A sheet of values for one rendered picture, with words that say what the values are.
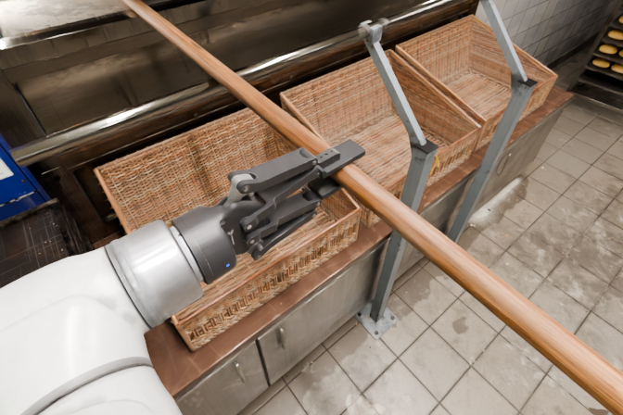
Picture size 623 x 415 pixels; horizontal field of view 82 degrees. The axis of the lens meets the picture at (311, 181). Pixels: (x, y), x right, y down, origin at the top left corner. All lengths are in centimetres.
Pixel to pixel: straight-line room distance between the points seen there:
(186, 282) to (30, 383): 12
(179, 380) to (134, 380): 68
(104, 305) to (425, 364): 141
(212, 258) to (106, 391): 13
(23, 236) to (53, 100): 31
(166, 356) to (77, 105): 65
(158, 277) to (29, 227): 68
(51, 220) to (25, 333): 66
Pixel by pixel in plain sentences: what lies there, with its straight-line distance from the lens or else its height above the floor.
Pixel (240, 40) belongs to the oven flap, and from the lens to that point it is 115.
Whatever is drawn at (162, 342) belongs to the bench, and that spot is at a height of 58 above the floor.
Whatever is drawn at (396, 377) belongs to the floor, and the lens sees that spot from 159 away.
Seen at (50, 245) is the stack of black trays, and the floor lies 87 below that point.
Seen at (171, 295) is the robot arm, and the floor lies 120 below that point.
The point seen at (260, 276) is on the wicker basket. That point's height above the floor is 72.
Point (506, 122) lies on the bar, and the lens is 133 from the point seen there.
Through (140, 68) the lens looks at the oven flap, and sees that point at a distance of 105.
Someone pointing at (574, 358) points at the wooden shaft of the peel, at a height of 120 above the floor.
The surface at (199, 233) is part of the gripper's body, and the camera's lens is 36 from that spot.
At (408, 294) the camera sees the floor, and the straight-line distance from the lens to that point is 174.
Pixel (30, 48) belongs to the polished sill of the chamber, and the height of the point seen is 117.
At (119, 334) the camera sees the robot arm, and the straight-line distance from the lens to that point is 34.
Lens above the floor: 150
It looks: 45 degrees down
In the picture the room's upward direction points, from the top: straight up
